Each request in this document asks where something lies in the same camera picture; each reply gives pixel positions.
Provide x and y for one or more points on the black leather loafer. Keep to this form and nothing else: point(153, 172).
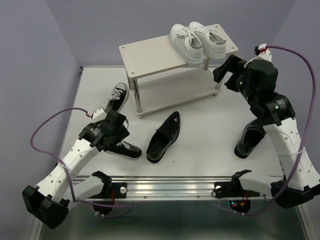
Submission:
point(164, 137)
point(252, 134)

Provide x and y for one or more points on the white sneaker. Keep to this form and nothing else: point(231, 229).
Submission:
point(187, 44)
point(214, 45)

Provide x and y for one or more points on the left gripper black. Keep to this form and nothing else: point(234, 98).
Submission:
point(121, 134)

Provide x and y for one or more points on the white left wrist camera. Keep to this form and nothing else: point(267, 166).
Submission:
point(99, 114)

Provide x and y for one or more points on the aluminium mounting rail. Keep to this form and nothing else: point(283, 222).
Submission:
point(138, 188)

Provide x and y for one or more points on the black canvas sneaker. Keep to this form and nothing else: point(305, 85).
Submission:
point(126, 150)
point(117, 98)

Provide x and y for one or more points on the black leather loafer centre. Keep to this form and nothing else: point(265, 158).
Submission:
point(164, 137)

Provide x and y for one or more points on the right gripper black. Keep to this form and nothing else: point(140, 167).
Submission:
point(233, 63)

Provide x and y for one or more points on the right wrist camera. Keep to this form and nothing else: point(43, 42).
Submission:
point(262, 53)

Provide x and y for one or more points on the black leather loafer right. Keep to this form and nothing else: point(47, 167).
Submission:
point(252, 134)

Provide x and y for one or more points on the beige two-tier shoe shelf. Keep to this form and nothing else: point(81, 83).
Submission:
point(158, 77)

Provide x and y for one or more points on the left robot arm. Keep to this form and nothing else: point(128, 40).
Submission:
point(51, 199)

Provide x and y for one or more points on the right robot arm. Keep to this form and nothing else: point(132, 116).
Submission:
point(256, 81)

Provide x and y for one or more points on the white sneaker on shelf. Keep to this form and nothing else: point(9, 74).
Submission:
point(214, 45)

